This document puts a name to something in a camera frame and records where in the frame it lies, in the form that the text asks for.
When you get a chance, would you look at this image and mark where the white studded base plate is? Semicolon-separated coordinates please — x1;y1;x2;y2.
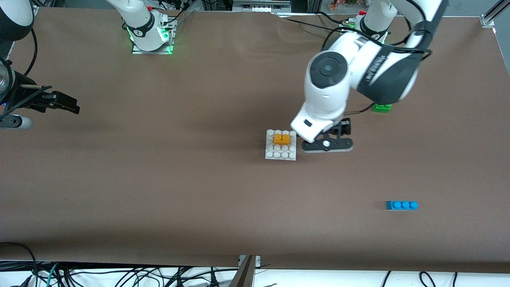
265;129;297;161

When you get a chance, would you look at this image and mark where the blue three-stud block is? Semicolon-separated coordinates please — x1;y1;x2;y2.
386;201;419;211

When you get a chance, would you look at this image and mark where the brown paper table cover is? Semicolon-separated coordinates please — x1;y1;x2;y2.
0;7;510;273

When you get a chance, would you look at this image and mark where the grey power strip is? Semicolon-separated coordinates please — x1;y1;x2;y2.
233;0;291;12

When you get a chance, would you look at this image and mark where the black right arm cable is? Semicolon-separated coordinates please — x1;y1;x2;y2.
24;28;39;76

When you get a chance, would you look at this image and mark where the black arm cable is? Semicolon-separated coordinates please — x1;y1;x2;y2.
321;22;433;116
24;28;39;76

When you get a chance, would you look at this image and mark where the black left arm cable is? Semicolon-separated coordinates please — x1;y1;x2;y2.
321;22;433;116

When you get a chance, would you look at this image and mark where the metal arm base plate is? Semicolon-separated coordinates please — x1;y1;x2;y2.
131;40;175;55

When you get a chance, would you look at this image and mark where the black cable on table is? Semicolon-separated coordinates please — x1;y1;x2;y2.
317;10;350;24
277;15;347;32

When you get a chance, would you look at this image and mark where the teal floor cable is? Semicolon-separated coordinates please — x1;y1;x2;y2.
46;262;60;287

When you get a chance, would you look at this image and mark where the grey metal post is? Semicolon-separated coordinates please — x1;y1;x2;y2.
229;255;261;287

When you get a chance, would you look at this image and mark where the aluminium frame corner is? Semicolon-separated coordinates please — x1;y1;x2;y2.
480;0;510;28

